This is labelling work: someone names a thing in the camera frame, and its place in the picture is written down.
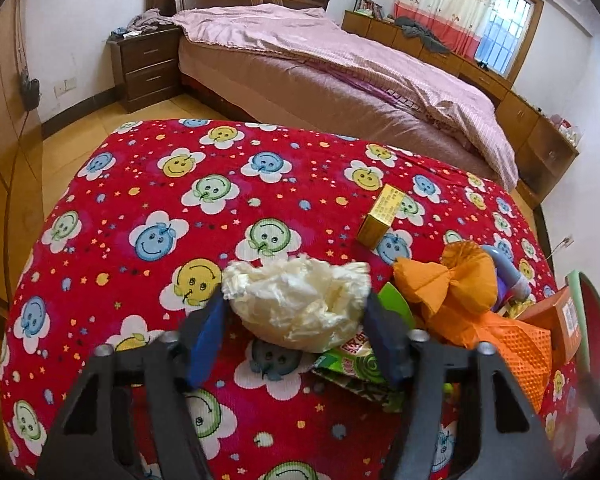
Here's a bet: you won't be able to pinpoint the light wooden wardrobe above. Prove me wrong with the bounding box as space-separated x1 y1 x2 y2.
0 0 46 311

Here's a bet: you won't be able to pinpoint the grey garment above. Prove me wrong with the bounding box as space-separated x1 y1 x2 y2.
395 16 451 55

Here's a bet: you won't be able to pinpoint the small yellow cardboard box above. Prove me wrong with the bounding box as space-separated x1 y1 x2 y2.
356 183 406 247

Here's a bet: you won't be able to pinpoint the black hanging bag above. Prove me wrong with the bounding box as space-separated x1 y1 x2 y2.
19 67 41 111

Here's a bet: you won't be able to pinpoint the bed with pink blanket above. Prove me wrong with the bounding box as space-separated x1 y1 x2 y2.
177 2 521 191
172 2 520 188

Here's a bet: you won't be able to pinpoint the small items on shelf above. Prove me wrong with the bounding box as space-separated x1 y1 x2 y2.
550 115 581 143

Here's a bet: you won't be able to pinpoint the barred window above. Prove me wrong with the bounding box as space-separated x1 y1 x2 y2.
475 0 543 78

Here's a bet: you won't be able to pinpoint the green snack packet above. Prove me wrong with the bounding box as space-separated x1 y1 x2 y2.
311 280 416 413

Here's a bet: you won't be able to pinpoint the orange mesh net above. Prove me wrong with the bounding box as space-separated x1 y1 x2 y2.
460 310 556 413

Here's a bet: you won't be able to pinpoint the cream and red curtain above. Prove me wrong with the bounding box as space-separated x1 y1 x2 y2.
393 0 503 56

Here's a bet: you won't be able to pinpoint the long wooden cabinet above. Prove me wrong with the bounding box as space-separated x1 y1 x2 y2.
341 9 580 208

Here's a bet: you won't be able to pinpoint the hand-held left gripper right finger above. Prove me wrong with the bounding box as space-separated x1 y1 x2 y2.
362 290 563 480

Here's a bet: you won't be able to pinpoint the pile of pale clothes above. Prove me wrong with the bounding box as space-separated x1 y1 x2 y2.
125 8 176 33

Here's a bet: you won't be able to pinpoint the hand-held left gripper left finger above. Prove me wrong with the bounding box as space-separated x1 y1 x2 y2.
35 287 231 480

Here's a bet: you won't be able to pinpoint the dark wooden nightstand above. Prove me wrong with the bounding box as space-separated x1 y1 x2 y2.
107 25 183 113

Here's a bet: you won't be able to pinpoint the orange cardboard box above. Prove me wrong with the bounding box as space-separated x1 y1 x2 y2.
517 285 583 361

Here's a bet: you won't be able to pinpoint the red smiley printed blanket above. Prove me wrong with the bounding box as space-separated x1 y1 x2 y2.
0 117 581 480

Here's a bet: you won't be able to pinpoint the white plastic bag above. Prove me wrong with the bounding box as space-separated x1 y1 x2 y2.
221 255 372 353

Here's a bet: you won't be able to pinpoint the red bin with green rim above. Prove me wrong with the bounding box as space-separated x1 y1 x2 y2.
562 270 600 376

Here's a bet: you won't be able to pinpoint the purple plastic toy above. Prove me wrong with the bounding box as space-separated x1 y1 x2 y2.
480 245 533 311

